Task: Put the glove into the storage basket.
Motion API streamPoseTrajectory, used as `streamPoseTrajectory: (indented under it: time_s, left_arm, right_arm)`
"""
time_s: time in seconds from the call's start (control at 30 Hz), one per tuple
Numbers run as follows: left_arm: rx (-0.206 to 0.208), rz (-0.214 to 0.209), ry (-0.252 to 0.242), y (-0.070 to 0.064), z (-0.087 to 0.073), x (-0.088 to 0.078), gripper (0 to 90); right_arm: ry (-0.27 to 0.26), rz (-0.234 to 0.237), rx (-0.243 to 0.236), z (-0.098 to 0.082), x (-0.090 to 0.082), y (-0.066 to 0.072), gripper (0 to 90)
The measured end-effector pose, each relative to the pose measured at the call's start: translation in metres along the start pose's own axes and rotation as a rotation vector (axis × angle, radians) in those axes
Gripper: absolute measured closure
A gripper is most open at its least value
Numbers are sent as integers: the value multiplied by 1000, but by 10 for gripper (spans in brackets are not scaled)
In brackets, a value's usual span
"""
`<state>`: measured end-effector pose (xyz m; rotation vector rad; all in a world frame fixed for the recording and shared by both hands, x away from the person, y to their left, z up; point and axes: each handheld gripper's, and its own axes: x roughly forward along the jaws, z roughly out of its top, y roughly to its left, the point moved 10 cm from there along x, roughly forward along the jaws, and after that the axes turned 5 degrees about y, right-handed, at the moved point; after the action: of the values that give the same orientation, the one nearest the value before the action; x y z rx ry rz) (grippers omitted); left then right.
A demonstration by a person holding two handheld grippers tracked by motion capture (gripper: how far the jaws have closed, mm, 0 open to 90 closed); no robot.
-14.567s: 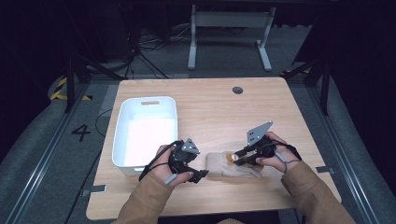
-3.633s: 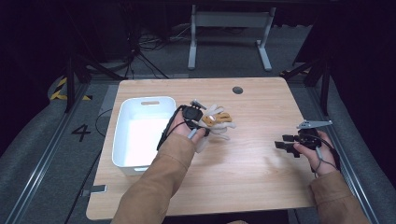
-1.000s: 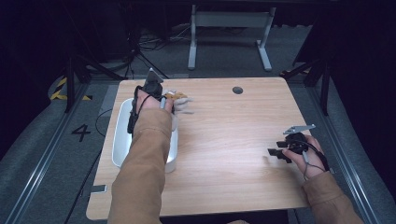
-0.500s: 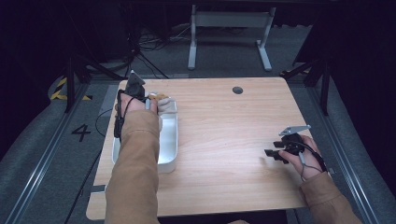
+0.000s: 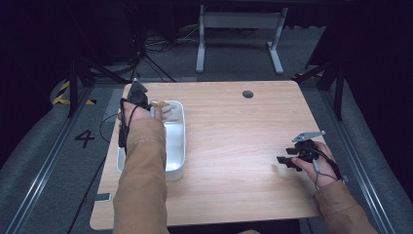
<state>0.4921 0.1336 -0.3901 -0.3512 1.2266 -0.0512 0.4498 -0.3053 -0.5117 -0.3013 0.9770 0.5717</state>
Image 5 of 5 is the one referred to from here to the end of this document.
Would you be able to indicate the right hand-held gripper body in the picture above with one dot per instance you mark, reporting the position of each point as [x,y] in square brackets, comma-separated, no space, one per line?
[308,149]

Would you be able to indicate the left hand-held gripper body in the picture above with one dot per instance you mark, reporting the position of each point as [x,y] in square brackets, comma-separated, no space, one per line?
[138,96]

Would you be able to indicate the white plastic bin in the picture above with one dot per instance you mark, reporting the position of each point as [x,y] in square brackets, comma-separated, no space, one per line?
[175,146]

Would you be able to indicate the person's left hand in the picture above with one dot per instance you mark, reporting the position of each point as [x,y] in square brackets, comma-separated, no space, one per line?
[139,113]

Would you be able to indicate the person's right hand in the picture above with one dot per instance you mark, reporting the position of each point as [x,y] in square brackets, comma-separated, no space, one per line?
[324,172]

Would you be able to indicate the black metal stand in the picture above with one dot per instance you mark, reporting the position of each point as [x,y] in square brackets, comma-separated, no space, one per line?
[339,91]
[73,87]

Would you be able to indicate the person's knee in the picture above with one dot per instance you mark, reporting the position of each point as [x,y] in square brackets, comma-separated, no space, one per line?
[248,232]

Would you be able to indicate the grey metal floor rail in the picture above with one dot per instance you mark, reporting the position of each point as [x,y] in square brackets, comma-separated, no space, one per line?
[360,169]
[48,162]

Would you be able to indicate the grey metal table bracket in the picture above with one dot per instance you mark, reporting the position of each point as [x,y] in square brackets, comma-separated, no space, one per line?
[102,197]

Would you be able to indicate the white metal desk frame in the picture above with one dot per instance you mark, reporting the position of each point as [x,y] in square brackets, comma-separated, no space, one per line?
[240,20]

